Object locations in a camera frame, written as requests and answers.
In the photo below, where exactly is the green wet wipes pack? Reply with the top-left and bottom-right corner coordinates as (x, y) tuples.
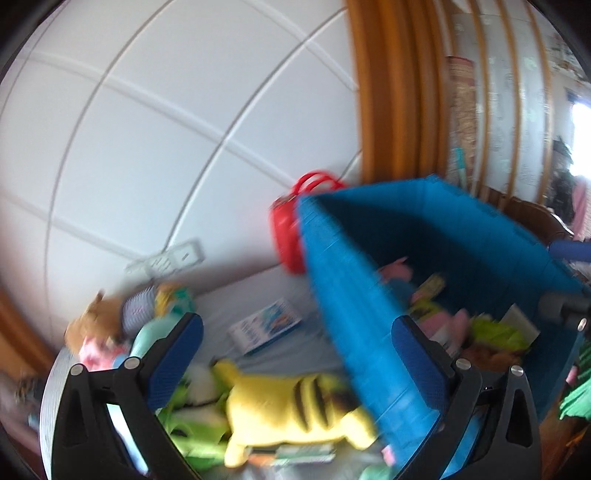
(470, 315), (531, 353)

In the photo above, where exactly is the wooden chair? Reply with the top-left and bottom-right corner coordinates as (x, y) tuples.
(478, 187), (574, 246)

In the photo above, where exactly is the pink pig plush orange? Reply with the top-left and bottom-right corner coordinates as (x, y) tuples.
(78, 337), (122, 372)

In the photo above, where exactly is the blue folding storage bin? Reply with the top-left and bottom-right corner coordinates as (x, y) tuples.
(297, 177), (590, 479)

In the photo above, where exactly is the green frog plush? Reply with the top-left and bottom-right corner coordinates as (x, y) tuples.
(157, 363), (230, 472)

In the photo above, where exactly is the brown plush toy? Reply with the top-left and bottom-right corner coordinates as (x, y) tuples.
(64, 291), (123, 355)

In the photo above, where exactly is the yellow Pikachu plush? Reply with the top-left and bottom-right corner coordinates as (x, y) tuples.
(211, 359), (378, 468)

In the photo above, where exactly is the orange green medicine box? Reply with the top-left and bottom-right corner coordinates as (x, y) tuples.
(249, 443), (335, 467)

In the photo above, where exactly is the blue white picture book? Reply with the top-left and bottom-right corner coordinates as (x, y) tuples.
(228, 299), (303, 355)

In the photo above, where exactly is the rolled patterned carpet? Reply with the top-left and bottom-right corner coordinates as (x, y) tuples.
(447, 56), (478, 190)

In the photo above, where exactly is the red plastic handbag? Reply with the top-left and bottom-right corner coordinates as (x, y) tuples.
(270, 170), (348, 275)

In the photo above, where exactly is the white wall socket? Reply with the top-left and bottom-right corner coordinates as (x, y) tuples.
(124, 240), (204, 280)

